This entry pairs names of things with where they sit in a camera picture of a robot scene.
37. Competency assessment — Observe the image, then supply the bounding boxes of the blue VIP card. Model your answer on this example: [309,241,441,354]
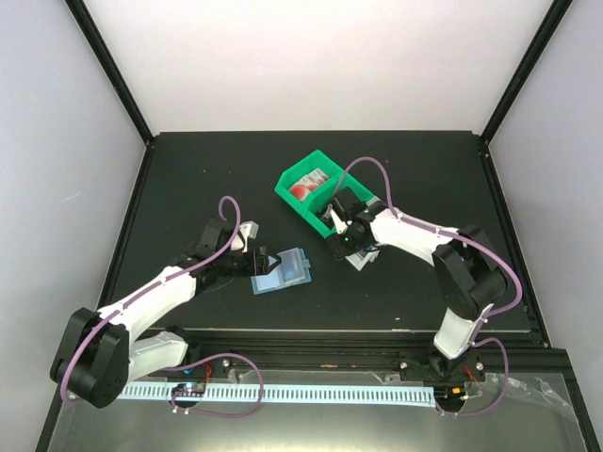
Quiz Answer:
[282,263,304,283]

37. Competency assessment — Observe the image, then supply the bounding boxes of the light blue card holder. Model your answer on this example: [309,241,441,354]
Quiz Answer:
[251,248,312,295]

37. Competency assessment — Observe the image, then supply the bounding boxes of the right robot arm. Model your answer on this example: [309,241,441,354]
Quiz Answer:
[319,188,508,379]

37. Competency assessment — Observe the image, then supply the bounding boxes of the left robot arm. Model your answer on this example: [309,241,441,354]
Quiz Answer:
[50,219,282,408]

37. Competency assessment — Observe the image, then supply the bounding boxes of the red and white cards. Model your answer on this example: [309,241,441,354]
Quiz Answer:
[288,169,330,202]

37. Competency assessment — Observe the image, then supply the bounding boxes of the white plastic bin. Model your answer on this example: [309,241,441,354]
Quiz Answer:
[346,197,390,272]

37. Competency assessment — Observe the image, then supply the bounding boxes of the green plastic bin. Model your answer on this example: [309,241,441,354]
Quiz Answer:
[273,149,378,239]

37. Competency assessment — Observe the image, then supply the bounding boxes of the clear plastic sheet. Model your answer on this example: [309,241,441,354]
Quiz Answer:
[39,374,600,451]

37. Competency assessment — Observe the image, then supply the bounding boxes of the black aluminium frame rail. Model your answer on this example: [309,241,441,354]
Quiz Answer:
[70,329,574,373]

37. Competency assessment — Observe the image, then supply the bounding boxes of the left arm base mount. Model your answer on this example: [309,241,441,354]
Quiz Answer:
[160,352,236,375]

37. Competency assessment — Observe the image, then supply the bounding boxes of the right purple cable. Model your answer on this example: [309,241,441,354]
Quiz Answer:
[332,156,524,418]

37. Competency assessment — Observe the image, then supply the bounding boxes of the slotted white cable duct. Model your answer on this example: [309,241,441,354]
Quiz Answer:
[118,381,436,408]

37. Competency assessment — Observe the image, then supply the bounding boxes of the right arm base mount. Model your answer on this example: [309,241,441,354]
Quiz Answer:
[398,347,485,383]

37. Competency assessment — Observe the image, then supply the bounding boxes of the right rear frame post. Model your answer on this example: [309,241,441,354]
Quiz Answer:
[481,0,573,145]

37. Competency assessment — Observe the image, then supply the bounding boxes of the frame post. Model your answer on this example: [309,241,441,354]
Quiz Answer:
[64,0,154,146]
[481,0,573,145]

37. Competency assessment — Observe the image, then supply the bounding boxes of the left rear frame post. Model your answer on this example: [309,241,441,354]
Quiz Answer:
[64,0,154,146]

